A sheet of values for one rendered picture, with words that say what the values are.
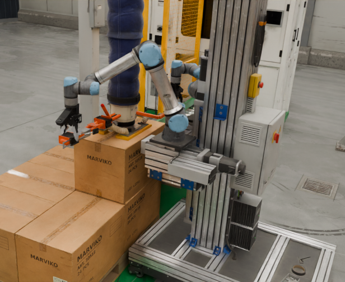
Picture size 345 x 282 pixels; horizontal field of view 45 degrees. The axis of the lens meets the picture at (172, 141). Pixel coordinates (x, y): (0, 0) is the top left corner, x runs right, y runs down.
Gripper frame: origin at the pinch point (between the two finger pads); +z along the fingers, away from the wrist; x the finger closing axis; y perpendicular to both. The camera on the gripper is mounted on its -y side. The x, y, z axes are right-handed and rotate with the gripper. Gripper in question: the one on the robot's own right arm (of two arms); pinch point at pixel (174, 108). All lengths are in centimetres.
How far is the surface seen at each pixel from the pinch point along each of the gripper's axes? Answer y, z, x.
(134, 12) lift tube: 36, -68, -16
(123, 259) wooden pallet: 60, 98, -4
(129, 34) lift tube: 38, -55, -18
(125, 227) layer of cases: 58, 72, -5
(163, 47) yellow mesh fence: -127, -19, -72
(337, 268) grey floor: -23, 107, 135
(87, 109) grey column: -72, 45, -130
